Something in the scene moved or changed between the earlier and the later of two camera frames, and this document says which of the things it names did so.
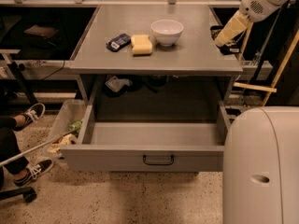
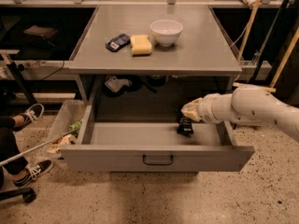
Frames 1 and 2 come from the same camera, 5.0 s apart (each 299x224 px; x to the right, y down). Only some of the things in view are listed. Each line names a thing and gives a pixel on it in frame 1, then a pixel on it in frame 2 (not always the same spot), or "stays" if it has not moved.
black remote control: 231,47 → 185,126
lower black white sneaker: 34,173 stays
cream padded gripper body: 252,6 → 205,110
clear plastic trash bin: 70,118 stays
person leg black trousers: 9,147 stays
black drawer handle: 157,163 stays
